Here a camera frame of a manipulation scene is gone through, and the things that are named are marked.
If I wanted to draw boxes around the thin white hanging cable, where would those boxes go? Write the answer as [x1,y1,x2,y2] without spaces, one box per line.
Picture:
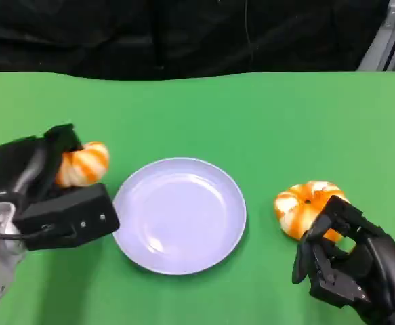
[243,0,252,48]

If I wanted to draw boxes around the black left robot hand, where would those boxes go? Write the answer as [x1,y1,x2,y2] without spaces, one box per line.
[0,123,85,213]

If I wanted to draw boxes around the green table cloth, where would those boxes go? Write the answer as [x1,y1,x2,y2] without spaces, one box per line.
[0,70,395,325]

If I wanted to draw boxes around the black backdrop curtain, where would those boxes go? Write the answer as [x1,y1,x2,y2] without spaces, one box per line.
[0,0,393,81]

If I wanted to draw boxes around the aluminium frame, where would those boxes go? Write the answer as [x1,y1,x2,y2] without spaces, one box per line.
[357,0,395,72]

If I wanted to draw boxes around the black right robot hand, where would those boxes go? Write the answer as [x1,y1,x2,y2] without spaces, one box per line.
[291,195,395,325]

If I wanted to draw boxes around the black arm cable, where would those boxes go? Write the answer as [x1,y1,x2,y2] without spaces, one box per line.
[0,223,54,242]

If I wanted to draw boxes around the lilac plate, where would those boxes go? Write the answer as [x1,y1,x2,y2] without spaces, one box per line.
[111,156,247,276]

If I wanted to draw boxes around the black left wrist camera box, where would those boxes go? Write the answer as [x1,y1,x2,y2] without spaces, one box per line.
[13,182,121,251]

